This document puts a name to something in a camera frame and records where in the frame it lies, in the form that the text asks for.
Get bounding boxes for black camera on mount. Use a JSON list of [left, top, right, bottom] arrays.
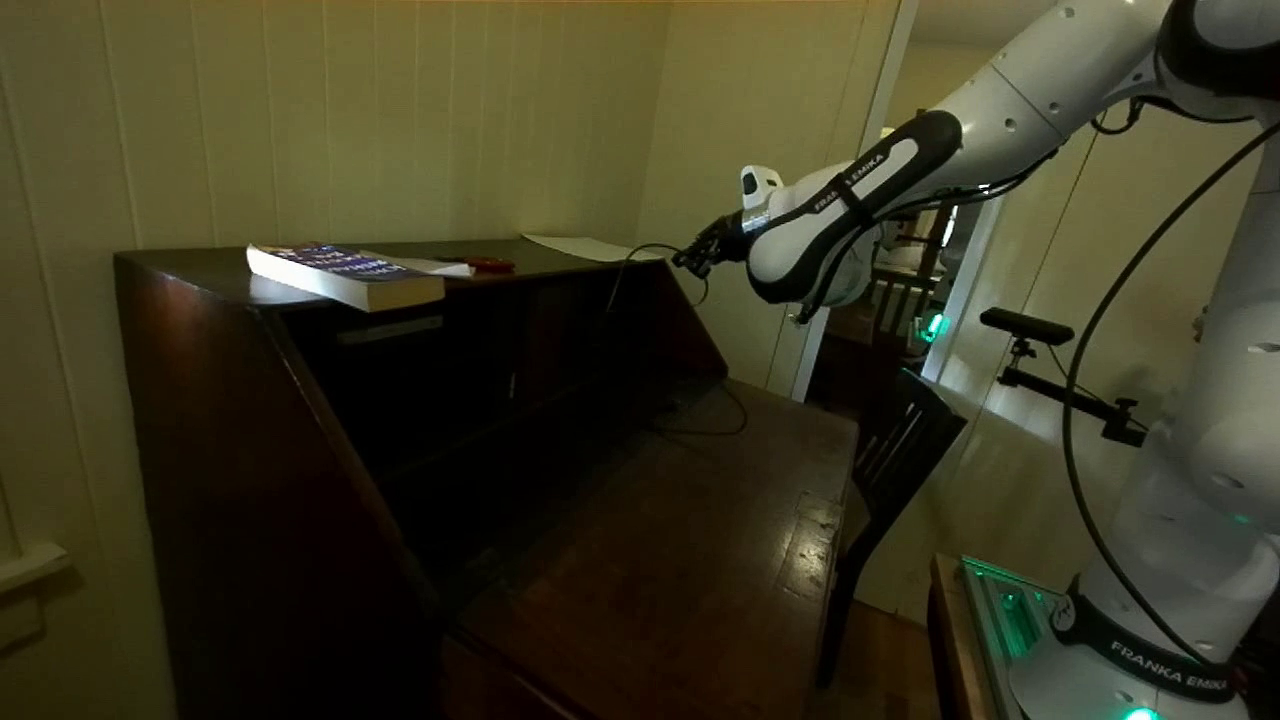
[[975, 306, 1153, 454]]

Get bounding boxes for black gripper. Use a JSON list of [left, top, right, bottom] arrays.
[[667, 210, 755, 284]]

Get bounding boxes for dark wooden chair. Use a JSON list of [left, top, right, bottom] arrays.
[[813, 364, 974, 693]]

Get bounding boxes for white paper sheet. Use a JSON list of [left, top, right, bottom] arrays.
[[517, 230, 667, 270]]

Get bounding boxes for dark wooden secretary desk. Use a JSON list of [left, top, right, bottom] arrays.
[[111, 236, 869, 720]]

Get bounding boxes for thick paperback book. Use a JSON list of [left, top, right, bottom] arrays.
[[240, 239, 451, 316]]

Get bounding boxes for white pen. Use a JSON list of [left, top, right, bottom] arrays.
[[383, 252, 479, 280]]

